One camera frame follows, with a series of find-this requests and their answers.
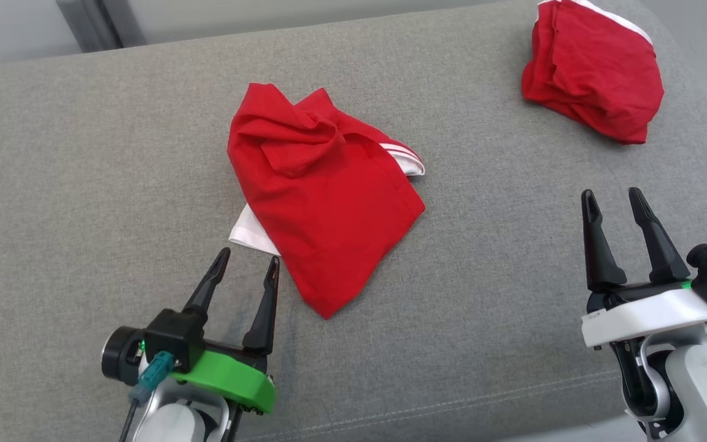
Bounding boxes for red jersey shirt white sleeves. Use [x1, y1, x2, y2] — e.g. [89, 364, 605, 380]
[226, 83, 427, 320]

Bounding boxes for grey fabric sofa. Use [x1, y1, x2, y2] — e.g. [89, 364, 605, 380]
[0, 0, 707, 442]

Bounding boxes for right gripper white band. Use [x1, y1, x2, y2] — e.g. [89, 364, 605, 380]
[581, 187, 707, 351]

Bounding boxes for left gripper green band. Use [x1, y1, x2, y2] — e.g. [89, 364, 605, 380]
[101, 247, 280, 416]

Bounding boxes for grey metal stand post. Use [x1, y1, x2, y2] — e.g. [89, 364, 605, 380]
[56, 0, 145, 53]

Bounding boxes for red shorts white stripe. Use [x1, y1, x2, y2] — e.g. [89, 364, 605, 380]
[521, 0, 665, 145]

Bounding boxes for left arm cable teal connector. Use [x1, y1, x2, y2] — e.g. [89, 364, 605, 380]
[119, 351, 176, 442]

